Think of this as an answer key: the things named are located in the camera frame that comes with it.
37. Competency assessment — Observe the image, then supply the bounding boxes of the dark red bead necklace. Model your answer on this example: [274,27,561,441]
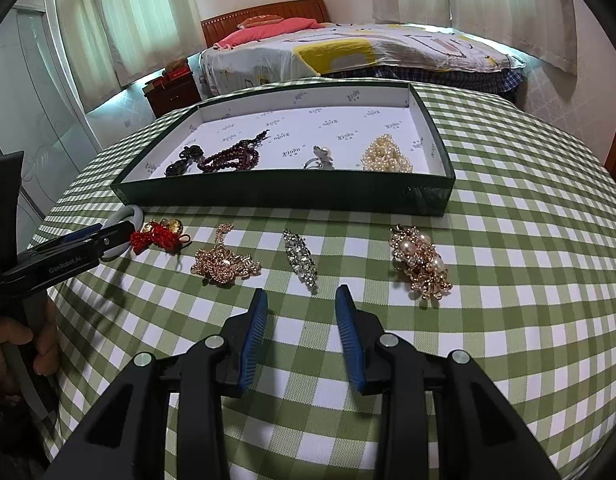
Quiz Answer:
[197,129,271,175]

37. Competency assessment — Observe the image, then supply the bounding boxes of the gold pearl cluster brooch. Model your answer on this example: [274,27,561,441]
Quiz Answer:
[388,224,452,300]

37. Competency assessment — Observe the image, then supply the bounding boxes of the green white checked tablecloth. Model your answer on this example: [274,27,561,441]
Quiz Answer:
[37,84,616,479]

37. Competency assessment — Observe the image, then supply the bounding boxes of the orange patterned pillow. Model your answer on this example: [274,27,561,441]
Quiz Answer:
[238,14,284,29]

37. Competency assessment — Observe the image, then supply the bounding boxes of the wooden headboard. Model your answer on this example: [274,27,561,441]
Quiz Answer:
[199,0,331,49]

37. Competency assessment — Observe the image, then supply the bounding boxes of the white jade bangle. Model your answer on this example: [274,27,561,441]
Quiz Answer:
[99,205,144,261]

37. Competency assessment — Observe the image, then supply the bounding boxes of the silver ring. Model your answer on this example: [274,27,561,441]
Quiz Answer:
[302,145,336,170]

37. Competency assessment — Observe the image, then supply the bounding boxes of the glass wardrobe door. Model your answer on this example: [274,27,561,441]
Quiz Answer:
[0,8,96,250]

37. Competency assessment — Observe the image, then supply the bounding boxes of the white curtain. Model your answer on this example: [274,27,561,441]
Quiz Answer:
[373,0,577,76]
[55,0,204,113]

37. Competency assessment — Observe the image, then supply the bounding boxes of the cream pearl necklace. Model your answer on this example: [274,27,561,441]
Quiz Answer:
[360,133,414,175]

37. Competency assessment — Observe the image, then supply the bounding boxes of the dark green jewelry tray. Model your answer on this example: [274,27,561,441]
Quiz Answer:
[110,79,456,217]

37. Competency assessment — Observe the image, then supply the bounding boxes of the bed with patterned quilt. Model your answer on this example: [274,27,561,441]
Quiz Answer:
[200,24,525,100]

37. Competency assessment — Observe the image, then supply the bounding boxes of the red box on nightstand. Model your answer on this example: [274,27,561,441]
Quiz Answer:
[162,58,191,81]

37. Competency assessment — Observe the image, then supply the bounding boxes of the left white curtain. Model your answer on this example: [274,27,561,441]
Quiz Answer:
[55,0,204,113]

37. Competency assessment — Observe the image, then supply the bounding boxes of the red knot gold charm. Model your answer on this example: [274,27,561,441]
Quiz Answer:
[130,219,192,255]

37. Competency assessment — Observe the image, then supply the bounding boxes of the person's left hand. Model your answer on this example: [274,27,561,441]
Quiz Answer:
[0,297,60,393]

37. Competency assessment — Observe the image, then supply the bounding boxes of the pink pillow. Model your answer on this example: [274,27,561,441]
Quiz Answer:
[214,18,325,50]

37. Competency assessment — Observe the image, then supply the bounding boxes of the right white curtain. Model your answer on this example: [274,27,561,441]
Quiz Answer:
[373,0,577,76]

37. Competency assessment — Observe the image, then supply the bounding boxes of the dark wooden nightstand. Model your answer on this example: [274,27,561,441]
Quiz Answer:
[142,70,201,118]

